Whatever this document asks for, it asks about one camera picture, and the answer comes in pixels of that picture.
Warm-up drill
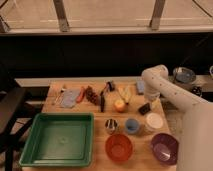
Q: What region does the black eraser block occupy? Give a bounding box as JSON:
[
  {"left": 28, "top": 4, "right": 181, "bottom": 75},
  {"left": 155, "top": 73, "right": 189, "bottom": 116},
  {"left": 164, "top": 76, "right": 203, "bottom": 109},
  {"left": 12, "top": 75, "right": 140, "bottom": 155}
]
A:
[{"left": 138, "top": 103, "right": 151, "bottom": 115}]

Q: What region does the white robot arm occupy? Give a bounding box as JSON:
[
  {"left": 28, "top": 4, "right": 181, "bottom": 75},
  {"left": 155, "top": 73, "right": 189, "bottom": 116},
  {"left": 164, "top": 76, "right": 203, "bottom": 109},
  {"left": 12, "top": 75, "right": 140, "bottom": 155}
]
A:
[{"left": 141, "top": 65, "right": 213, "bottom": 171}]

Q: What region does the yellow banana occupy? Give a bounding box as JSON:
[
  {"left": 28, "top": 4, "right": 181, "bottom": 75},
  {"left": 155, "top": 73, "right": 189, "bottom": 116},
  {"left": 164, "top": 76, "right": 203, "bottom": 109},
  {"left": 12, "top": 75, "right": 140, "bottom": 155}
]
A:
[{"left": 118, "top": 86, "right": 132, "bottom": 104}]

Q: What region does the brown pine cone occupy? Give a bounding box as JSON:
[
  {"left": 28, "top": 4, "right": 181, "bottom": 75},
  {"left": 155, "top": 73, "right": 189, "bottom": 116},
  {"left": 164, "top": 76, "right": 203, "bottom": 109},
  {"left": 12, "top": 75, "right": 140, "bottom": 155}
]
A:
[{"left": 85, "top": 86, "right": 100, "bottom": 105}]

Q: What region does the orange fruit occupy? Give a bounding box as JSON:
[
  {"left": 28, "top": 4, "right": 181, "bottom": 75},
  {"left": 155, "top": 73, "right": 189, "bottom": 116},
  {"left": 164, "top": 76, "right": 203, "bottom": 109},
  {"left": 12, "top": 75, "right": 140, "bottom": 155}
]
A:
[{"left": 114, "top": 99, "right": 126, "bottom": 112}]

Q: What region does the orange carrot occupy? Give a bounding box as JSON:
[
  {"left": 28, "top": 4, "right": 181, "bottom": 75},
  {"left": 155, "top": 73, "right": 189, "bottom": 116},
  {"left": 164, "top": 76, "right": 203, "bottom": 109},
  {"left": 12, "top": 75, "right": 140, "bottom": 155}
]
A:
[{"left": 76, "top": 87, "right": 85, "bottom": 103}]

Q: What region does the blue sponge block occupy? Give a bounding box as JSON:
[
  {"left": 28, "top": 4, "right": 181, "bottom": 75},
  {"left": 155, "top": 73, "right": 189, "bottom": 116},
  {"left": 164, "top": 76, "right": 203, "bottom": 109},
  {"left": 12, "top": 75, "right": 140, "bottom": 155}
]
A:
[{"left": 136, "top": 80, "right": 144, "bottom": 95}]

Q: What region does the grey folded cloth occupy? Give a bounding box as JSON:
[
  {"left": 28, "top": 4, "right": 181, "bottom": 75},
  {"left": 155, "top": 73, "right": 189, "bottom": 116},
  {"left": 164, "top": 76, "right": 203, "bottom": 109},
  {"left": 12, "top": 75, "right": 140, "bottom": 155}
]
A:
[{"left": 60, "top": 89, "right": 80, "bottom": 108}]

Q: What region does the small metal cup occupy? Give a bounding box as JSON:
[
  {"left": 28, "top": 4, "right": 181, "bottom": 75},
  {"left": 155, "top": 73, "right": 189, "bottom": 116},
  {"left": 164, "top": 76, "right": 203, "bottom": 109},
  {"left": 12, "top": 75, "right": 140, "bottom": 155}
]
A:
[{"left": 105, "top": 119, "right": 118, "bottom": 134}]

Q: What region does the small metal spoon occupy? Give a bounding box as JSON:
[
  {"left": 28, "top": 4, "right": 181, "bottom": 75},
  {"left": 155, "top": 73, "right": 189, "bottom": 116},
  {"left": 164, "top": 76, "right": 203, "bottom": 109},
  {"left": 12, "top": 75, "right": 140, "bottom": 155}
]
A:
[{"left": 52, "top": 87, "right": 66, "bottom": 105}]

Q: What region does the blue plastic cup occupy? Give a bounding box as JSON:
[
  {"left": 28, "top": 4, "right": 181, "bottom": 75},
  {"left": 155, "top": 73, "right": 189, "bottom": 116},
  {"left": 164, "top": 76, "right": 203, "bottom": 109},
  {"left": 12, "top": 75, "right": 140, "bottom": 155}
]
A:
[{"left": 125, "top": 118, "right": 140, "bottom": 135}]

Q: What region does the orange plastic bowl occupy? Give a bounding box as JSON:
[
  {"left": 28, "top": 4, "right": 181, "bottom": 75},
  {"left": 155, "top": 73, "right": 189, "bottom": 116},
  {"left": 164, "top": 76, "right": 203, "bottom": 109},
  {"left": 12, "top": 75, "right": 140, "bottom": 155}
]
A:
[{"left": 105, "top": 134, "right": 133, "bottom": 163}]

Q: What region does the green plastic tray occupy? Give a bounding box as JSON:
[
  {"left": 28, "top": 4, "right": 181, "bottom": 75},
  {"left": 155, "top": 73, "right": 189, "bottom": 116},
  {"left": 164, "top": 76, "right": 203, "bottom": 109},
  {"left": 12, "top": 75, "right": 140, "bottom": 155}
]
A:
[{"left": 19, "top": 113, "right": 94, "bottom": 167}]

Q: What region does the metal bowl on stand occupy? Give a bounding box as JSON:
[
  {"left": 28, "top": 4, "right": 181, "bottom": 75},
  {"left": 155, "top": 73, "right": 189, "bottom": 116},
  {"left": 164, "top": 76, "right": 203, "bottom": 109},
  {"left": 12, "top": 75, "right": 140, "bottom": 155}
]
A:
[{"left": 173, "top": 67, "right": 196, "bottom": 84}]

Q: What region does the purple plastic bowl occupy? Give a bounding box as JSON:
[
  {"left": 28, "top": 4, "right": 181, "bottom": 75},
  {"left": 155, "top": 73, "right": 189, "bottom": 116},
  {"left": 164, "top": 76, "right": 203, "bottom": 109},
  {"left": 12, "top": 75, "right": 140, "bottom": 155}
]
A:
[{"left": 150, "top": 133, "right": 179, "bottom": 166}]

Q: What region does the black chair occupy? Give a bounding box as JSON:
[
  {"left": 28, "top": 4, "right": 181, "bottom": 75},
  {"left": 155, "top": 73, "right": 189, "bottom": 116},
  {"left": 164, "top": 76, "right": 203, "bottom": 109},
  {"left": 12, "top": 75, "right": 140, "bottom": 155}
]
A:
[{"left": 0, "top": 64, "right": 38, "bottom": 171}]

